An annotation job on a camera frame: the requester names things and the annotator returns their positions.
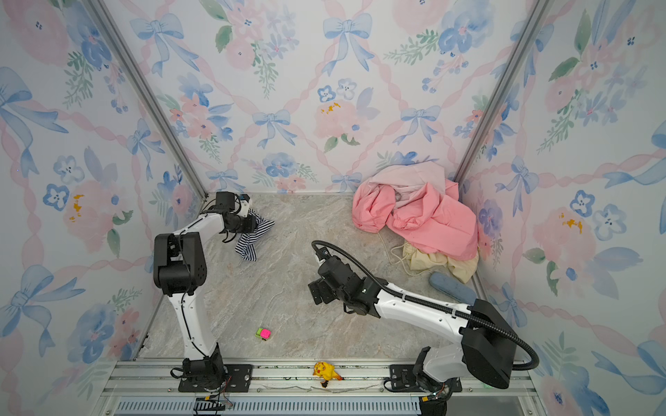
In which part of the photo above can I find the bright pink cloth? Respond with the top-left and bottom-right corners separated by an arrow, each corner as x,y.
351,183 -> 479,261

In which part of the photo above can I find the yellow toy figure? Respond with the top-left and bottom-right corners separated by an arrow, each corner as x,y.
313,362 -> 344,388

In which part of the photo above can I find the pink green toy cube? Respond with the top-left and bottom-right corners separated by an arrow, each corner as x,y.
255,328 -> 272,341

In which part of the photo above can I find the black corrugated cable conduit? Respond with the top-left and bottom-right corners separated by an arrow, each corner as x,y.
310,240 -> 540,371

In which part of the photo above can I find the light blue cloth roll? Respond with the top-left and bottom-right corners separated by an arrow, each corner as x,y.
428,272 -> 477,305

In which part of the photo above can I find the pale pink cloth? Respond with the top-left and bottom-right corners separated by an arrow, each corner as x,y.
365,161 -> 447,206

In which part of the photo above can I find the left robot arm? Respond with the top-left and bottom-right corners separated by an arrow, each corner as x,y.
154,192 -> 258,392

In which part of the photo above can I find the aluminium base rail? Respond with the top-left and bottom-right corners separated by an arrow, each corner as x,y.
92,359 -> 546,415

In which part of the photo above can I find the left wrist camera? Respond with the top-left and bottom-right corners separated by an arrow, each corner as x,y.
234,193 -> 251,218

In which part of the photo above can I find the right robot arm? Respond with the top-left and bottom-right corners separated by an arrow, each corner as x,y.
309,256 -> 517,391

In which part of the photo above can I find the blue white striped cloth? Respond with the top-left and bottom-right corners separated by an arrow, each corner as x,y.
235,209 -> 275,262

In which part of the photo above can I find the cream yellow cloth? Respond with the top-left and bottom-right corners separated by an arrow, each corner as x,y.
400,243 -> 480,284

